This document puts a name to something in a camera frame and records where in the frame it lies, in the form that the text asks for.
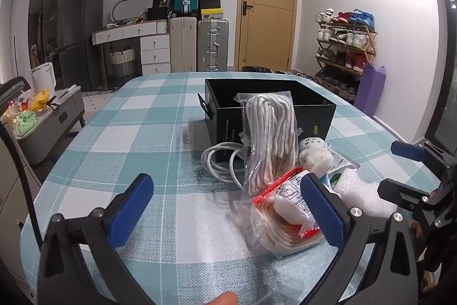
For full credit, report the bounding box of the grey side table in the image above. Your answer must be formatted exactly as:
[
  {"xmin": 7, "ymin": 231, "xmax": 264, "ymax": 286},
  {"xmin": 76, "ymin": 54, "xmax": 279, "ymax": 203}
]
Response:
[{"xmin": 7, "ymin": 85, "xmax": 86, "ymax": 166}]

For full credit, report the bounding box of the black cardboard box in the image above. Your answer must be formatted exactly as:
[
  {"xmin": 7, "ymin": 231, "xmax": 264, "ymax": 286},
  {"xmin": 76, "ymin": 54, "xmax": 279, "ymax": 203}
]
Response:
[{"xmin": 198, "ymin": 78, "xmax": 337, "ymax": 163}]

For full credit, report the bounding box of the white rope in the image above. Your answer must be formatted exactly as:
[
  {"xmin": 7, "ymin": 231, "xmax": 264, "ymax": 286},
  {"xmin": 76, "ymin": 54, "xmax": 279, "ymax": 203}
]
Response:
[{"xmin": 234, "ymin": 91, "xmax": 304, "ymax": 196}]

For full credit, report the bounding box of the blue bag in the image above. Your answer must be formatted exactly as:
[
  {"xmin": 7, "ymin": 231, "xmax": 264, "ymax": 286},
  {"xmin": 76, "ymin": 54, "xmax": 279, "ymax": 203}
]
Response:
[{"xmin": 348, "ymin": 9, "xmax": 375, "ymax": 27}]

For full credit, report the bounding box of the purple bag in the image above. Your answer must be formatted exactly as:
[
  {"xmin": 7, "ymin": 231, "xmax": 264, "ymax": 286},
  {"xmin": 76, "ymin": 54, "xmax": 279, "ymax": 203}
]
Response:
[{"xmin": 353, "ymin": 62, "xmax": 387, "ymax": 116}]

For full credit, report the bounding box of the white desk with drawers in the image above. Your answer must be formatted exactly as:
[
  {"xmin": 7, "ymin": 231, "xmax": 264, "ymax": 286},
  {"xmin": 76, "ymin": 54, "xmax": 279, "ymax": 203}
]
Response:
[{"xmin": 92, "ymin": 20, "xmax": 172, "ymax": 91}]

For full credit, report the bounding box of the dark glass cabinet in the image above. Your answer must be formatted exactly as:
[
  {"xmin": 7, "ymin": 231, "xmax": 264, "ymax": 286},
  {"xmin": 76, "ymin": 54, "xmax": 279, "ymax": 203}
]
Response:
[{"xmin": 28, "ymin": 0, "xmax": 72, "ymax": 84}]

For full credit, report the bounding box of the yellow snack bag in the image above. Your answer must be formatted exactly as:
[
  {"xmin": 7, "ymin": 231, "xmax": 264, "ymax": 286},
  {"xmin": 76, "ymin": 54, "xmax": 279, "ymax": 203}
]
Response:
[{"xmin": 27, "ymin": 90, "xmax": 51, "ymax": 111}]

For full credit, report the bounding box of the white foam sheet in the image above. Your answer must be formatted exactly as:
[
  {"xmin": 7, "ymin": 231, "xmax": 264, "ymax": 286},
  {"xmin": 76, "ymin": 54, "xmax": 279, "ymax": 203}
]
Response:
[{"xmin": 332, "ymin": 167, "xmax": 398, "ymax": 220}]

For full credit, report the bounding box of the white plush toy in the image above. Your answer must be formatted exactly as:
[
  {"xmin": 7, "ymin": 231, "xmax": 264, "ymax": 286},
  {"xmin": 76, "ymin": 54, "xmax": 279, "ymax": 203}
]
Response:
[{"xmin": 298, "ymin": 136, "xmax": 334, "ymax": 177}]

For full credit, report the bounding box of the yellow wooden door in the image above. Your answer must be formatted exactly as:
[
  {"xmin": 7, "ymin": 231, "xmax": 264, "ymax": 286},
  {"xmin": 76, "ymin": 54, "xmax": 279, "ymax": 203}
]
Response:
[{"xmin": 236, "ymin": 0, "xmax": 298, "ymax": 71}]

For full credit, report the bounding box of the green snack pack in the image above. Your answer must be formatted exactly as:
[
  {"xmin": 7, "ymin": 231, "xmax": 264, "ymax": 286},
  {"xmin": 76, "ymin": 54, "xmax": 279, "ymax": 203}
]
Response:
[{"xmin": 14, "ymin": 111, "xmax": 38, "ymax": 136}]

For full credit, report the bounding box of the white green medicine sachet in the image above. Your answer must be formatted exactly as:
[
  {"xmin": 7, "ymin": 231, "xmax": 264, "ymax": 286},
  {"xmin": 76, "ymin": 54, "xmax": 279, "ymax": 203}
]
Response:
[{"xmin": 323, "ymin": 148, "xmax": 358, "ymax": 191}]

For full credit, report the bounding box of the black cable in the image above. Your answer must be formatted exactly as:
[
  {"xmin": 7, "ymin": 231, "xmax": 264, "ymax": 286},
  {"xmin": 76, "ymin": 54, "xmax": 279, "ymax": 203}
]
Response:
[{"xmin": 0, "ymin": 124, "xmax": 41, "ymax": 245}]

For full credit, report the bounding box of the group of shoes on floor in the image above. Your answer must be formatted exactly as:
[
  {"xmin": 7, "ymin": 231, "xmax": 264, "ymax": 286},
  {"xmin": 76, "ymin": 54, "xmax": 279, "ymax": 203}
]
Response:
[{"xmin": 271, "ymin": 69, "xmax": 322, "ymax": 81}]

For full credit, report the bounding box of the person's left hand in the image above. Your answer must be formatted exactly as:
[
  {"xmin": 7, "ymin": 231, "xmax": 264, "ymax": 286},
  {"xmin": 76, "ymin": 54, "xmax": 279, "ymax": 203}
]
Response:
[{"xmin": 206, "ymin": 292, "xmax": 238, "ymax": 305}]

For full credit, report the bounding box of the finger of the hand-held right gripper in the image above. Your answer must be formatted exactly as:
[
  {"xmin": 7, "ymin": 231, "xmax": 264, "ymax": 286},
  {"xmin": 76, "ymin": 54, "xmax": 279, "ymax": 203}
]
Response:
[
  {"xmin": 390, "ymin": 140, "xmax": 456, "ymax": 170},
  {"xmin": 377, "ymin": 178, "xmax": 443, "ymax": 220}
]

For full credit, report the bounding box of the wooden shoe rack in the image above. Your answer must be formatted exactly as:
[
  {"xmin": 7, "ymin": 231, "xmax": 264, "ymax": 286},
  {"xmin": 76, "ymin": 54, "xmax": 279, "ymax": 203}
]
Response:
[{"xmin": 314, "ymin": 15, "xmax": 377, "ymax": 102}]

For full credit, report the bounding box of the grey white laundry basket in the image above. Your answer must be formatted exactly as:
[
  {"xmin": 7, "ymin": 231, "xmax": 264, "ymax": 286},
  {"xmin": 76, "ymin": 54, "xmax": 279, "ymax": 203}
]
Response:
[{"xmin": 109, "ymin": 47, "xmax": 136, "ymax": 88}]

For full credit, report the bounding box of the person's right hand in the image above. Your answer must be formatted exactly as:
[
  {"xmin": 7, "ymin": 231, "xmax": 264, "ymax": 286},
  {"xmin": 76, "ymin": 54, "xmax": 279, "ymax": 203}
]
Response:
[{"xmin": 410, "ymin": 221, "xmax": 424, "ymax": 242}]

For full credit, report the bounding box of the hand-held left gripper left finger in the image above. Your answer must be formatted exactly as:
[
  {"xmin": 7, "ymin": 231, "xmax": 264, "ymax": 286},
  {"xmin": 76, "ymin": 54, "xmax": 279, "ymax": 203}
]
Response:
[{"xmin": 37, "ymin": 174, "xmax": 155, "ymax": 305}]

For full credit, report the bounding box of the black office chair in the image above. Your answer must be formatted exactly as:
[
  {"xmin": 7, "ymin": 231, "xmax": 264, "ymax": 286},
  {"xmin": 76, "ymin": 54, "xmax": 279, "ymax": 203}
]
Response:
[{"xmin": 0, "ymin": 75, "xmax": 31, "ymax": 105}]

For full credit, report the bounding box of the black paper bag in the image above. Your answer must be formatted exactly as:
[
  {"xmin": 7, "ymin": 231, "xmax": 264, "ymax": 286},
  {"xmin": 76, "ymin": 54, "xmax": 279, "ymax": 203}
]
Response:
[{"xmin": 147, "ymin": 0, "xmax": 170, "ymax": 21}]

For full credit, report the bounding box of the silver suitcase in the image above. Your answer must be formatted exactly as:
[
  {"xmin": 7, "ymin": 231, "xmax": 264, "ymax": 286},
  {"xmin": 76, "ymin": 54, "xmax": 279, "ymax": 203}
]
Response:
[{"xmin": 197, "ymin": 18, "xmax": 229, "ymax": 72}]

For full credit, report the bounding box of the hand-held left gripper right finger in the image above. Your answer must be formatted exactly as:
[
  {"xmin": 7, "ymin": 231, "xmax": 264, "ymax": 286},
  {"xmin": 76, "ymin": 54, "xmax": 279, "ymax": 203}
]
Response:
[{"xmin": 300, "ymin": 173, "xmax": 424, "ymax": 305}]

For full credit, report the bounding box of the grey refrigerator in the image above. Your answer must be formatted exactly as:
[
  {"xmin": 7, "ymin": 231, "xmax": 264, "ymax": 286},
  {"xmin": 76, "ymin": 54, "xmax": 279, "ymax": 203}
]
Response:
[{"xmin": 57, "ymin": 0, "xmax": 105, "ymax": 91}]

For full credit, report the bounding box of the white kettle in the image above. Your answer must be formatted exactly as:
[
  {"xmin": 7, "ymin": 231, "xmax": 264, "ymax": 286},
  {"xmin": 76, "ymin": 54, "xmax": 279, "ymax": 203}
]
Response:
[{"xmin": 31, "ymin": 63, "xmax": 56, "ymax": 93}]

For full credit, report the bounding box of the oval mirror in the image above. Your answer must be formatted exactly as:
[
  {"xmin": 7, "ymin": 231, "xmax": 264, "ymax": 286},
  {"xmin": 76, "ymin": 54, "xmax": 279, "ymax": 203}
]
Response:
[{"xmin": 112, "ymin": 0, "xmax": 152, "ymax": 23}]

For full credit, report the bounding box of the white cable coil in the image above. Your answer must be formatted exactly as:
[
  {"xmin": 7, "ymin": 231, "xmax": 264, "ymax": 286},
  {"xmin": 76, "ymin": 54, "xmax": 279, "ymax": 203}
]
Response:
[{"xmin": 201, "ymin": 142, "xmax": 250, "ymax": 189}]

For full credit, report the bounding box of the teal white checked tablecloth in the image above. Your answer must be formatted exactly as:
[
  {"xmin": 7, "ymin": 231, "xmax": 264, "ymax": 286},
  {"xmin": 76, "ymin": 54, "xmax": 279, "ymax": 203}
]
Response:
[{"xmin": 19, "ymin": 71, "xmax": 441, "ymax": 305}]

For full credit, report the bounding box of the group of shoes on rack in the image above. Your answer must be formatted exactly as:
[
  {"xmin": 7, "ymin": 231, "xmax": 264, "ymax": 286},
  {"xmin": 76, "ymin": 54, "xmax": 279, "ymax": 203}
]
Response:
[{"xmin": 315, "ymin": 8, "xmax": 372, "ymax": 98}]

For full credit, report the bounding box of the beige suitcase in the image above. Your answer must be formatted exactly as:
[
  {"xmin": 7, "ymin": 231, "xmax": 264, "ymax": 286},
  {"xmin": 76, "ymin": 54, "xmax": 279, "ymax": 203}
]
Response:
[{"xmin": 169, "ymin": 16, "xmax": 198, "ymax": 73}]

